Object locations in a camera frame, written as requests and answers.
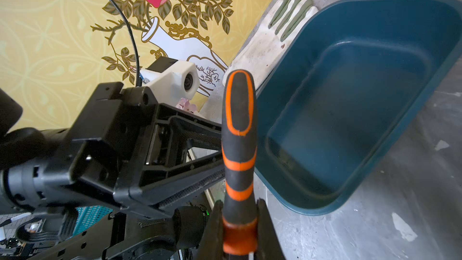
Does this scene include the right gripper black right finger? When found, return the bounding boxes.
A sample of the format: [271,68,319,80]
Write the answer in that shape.
[255,199,285,260]

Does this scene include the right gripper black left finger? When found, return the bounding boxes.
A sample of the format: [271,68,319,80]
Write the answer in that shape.
[196,201,224,260]

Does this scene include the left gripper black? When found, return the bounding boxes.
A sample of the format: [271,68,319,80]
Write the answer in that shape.
[43,83,225,219]

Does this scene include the orange black upside-down long-nose pliers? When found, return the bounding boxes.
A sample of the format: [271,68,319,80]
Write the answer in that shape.
[221,70,257,260]

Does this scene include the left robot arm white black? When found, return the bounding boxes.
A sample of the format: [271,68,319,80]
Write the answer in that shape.
[1,82,225,219]

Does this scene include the teal storage box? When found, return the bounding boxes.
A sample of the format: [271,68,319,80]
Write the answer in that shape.
[256,0,462,216]

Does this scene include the purple artificial flower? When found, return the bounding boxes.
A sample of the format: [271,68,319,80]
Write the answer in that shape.
[176,98,197,114]

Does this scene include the white green work glove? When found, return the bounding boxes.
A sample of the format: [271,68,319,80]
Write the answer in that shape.
[223,0,318,89]

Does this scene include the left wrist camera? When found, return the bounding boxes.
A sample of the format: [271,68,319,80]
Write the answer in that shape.
[140,57,200,107]

